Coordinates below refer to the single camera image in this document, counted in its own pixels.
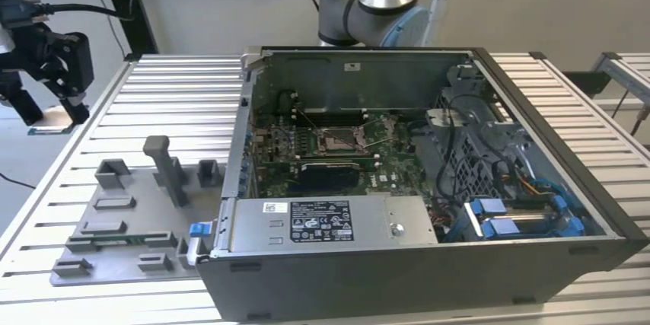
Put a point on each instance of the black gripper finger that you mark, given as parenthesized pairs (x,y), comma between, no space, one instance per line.
(23,104)
(80,66)

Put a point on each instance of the silver square CPU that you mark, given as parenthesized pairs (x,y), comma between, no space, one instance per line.
(51,130)

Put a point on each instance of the black RAM slot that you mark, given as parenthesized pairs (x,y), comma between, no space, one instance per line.
(335,157)
(330,113)

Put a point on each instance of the CPU socket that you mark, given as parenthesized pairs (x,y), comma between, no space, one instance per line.
(338,140)

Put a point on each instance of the grey parts rack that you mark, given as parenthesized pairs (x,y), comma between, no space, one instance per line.
(147,222)

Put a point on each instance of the green RAM stick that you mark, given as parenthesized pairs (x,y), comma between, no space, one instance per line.
(134,240)

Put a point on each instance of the thin metal locking lever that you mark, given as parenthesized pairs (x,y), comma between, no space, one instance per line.
(308,119)
(378,142)

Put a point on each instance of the blue release latch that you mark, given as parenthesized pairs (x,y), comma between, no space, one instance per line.
(199,230)

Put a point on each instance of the white barcode sticker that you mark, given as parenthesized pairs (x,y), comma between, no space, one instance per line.
(274,208)

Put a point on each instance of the white and black sticker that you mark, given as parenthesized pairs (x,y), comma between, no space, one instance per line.
(353,66)

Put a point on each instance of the silver power supply box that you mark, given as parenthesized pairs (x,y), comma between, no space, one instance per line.
(254,230)

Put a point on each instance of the black heatsink block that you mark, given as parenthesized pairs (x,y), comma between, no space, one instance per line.
(327,178)

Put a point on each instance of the black power supply label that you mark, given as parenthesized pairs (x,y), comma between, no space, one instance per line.
(319,222)

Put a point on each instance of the green motherboard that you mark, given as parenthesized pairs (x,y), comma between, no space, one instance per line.
(395,173)

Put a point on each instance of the pale grey plastic connector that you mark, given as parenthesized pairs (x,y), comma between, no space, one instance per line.
(445,117)

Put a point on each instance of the dark grey PC case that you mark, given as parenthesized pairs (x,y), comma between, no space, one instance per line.
(355,283)

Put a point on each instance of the grey metal disk bay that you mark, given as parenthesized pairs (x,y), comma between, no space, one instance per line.
(473,167)

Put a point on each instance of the hard disk in blue carrier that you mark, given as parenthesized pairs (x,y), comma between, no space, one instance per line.
(499,227)
(491,206)

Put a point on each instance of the black stand post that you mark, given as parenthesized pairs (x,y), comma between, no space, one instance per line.
(142,36)

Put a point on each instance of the white wall conduit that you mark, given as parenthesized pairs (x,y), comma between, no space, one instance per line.
(441,5)

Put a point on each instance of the aluminium frame side table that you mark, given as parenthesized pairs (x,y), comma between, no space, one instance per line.
(625,70)

